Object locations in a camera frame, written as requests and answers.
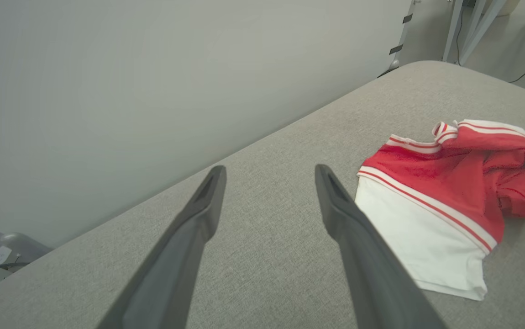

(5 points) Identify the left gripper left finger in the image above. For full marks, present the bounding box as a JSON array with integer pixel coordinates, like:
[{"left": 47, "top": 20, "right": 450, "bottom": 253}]
[{"left": 97, "top": 165, "right": 227, "bottom": 329}]

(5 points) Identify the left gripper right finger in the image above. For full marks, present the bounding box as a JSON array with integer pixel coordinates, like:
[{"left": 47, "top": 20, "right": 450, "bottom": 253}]
[{"left": 315, "top": 164, "right": 448, "bottom": 329}]

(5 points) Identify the red white basketball jersey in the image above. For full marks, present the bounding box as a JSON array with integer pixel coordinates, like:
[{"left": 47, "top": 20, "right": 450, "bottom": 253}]
[{"left": 355, "top": 119, "right": 525, "bottom": 302}]

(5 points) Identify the grey partition panel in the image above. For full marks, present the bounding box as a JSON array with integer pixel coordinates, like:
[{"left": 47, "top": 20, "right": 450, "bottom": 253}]
[{"left": 0, "top": 0, "right": 416, "bottom": 249}]

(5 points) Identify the grey metal table frame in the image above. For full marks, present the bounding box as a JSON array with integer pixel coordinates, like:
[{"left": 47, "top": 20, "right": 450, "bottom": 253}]
[{"left": 442, "top": 0, "right": 525, "bottom": 67}]

